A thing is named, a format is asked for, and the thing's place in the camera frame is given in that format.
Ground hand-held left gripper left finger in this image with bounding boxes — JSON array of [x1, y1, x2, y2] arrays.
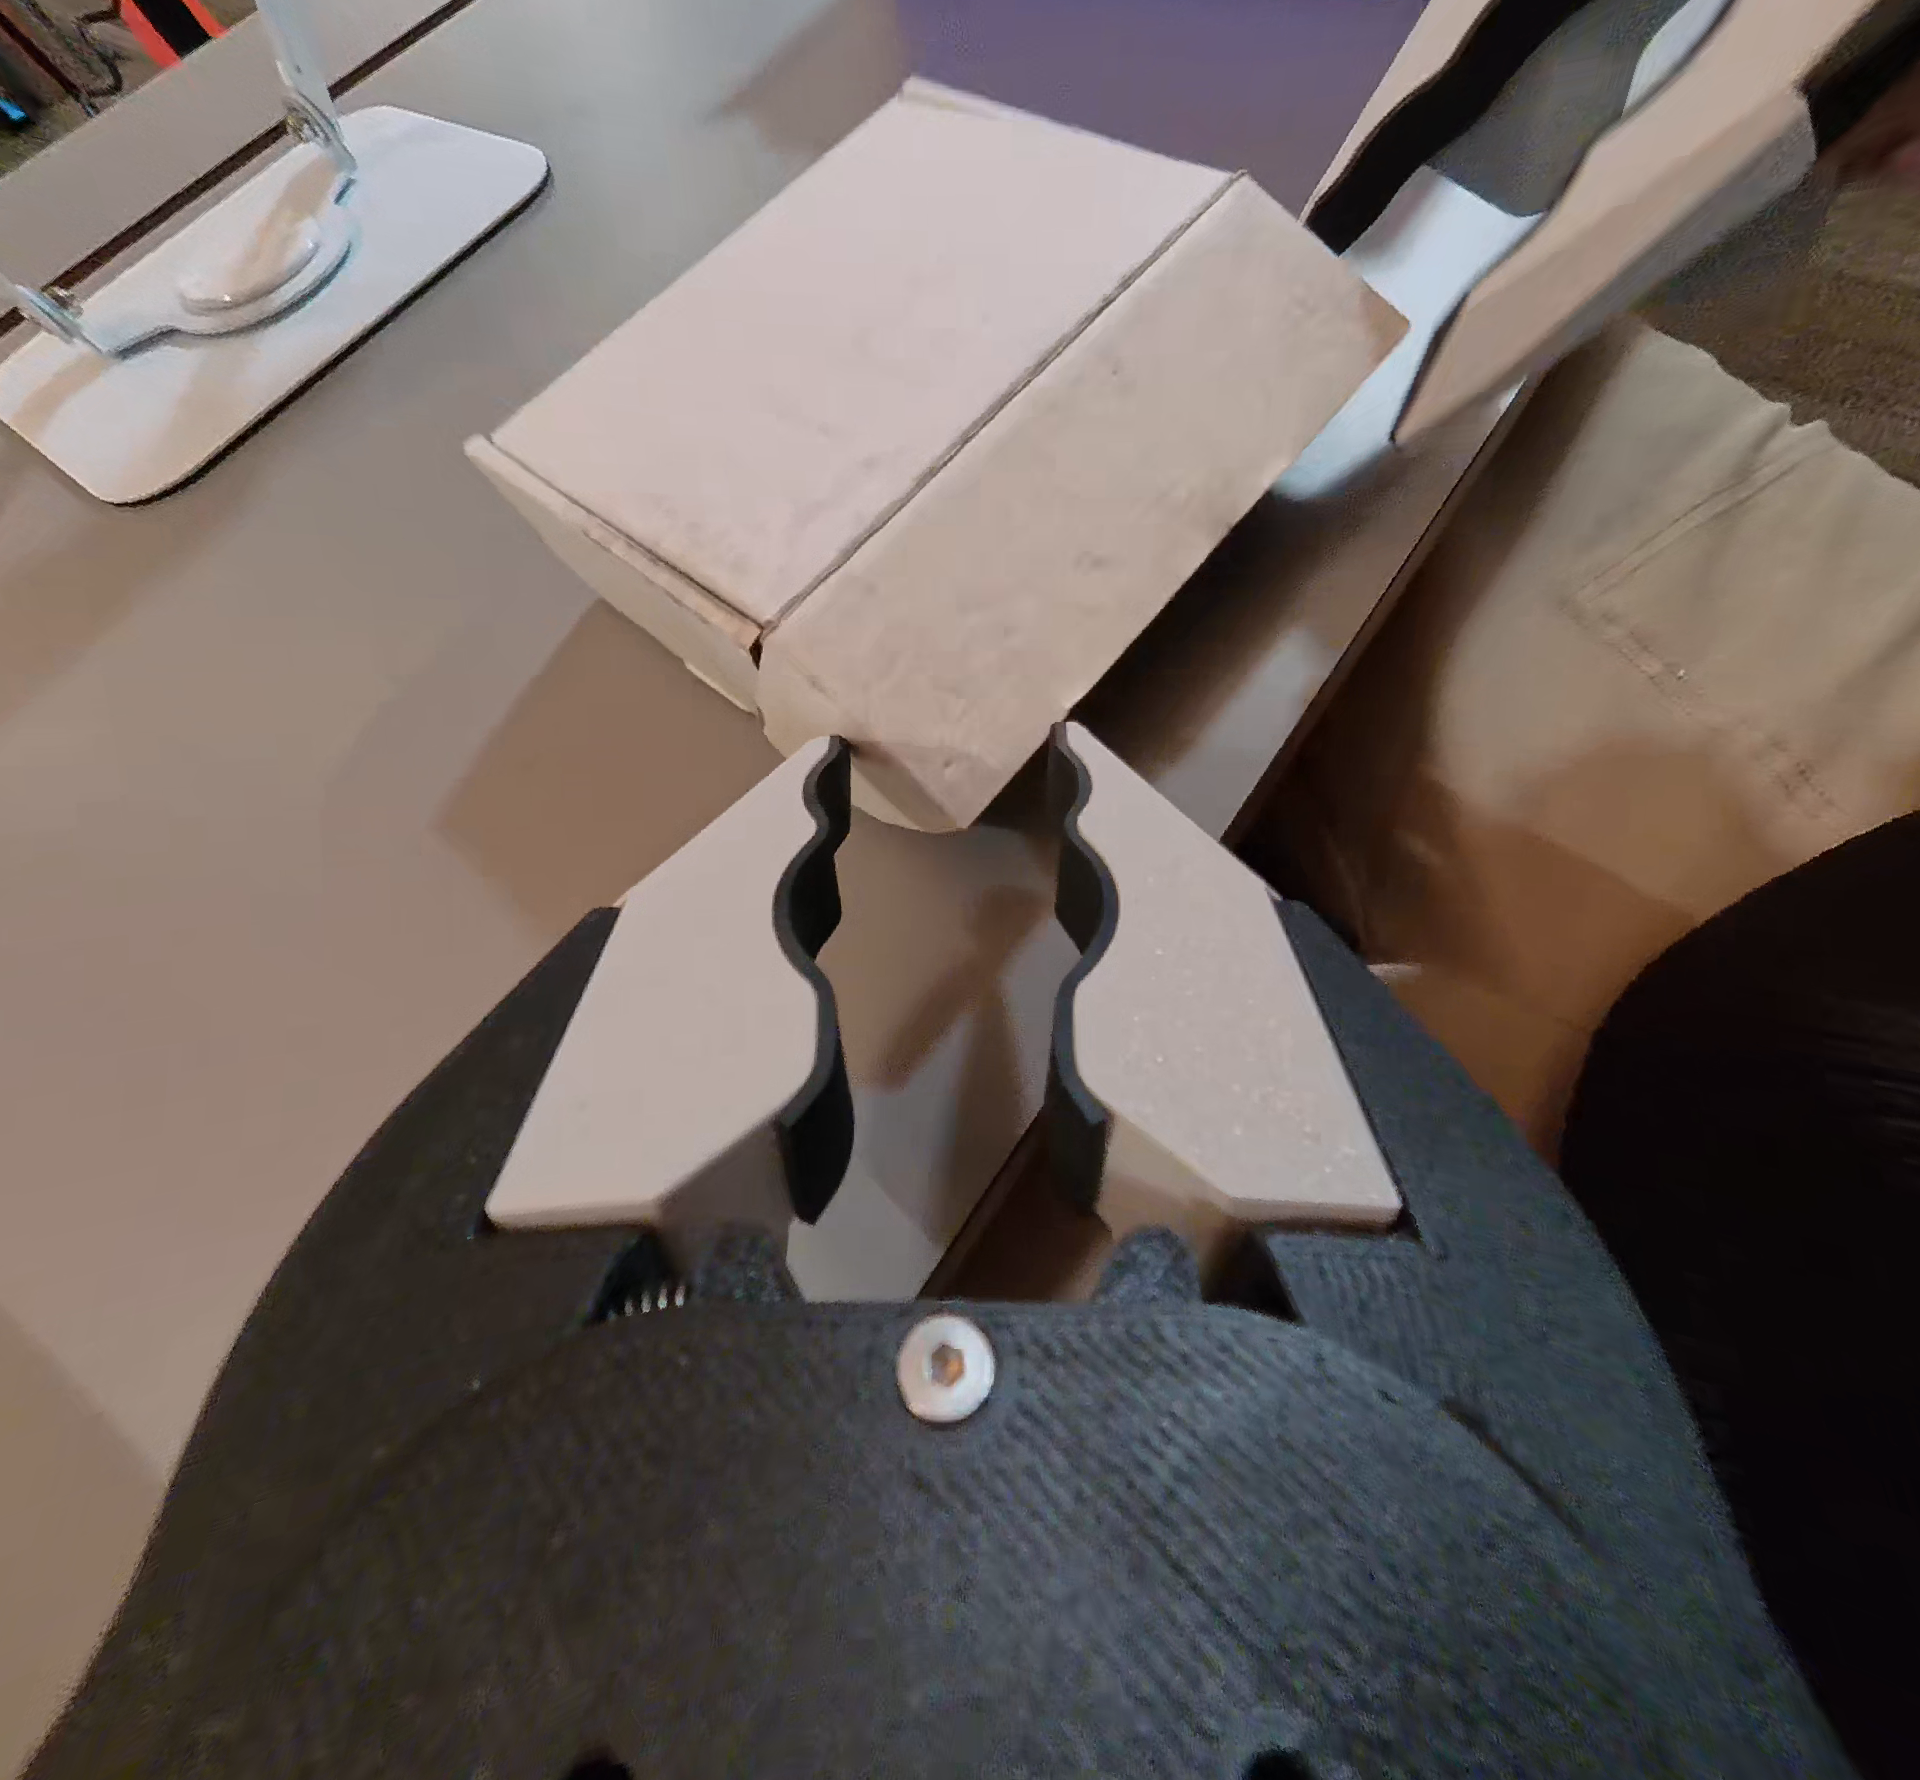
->
[[483, 734, 857, 1229]]

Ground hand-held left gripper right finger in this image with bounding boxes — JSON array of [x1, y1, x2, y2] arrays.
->
[[1044, 722, 1406, 1237]]

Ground white cardboard mailer box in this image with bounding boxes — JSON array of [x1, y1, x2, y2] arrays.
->
[[465, 74, 1413, 835]]

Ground grey desk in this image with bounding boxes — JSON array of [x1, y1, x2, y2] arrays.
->
[[0, 0, 1538, 1527]]

